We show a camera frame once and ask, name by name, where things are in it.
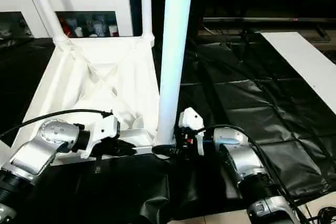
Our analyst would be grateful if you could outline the black metal rail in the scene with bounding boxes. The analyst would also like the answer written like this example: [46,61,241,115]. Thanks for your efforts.
[202,17,336,24]

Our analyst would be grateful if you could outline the white flat board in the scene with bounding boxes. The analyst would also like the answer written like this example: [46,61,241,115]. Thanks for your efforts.
[261,31,336,114]

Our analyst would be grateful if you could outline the white plastic table top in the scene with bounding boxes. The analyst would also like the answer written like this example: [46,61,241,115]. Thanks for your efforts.
[12,35,176,166]

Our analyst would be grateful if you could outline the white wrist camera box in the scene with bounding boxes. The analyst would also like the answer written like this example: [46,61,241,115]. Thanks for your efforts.
[177,107,205,155]
[79,114,120,159]

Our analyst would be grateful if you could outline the black mat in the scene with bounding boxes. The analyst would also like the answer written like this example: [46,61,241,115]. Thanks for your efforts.
[0,22,336,222]

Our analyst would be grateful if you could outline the white cabinet with glass doors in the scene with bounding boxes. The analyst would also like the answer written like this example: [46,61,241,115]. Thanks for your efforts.
[0,0,134,38]

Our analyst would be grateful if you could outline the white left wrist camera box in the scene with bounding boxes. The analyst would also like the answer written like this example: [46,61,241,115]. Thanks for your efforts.
[79,114,120,159]

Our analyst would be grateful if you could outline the thin black floor cables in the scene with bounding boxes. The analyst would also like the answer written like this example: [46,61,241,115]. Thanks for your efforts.
[304,203,336,224]

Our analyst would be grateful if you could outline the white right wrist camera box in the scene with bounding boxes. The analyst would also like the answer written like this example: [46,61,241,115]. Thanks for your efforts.
[177,107,205,155]

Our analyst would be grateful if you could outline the white plastic table leg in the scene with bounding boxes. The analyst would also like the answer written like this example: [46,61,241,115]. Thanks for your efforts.
[26,0,71,46]
[152,0,195,148]
[140,0,156,46]

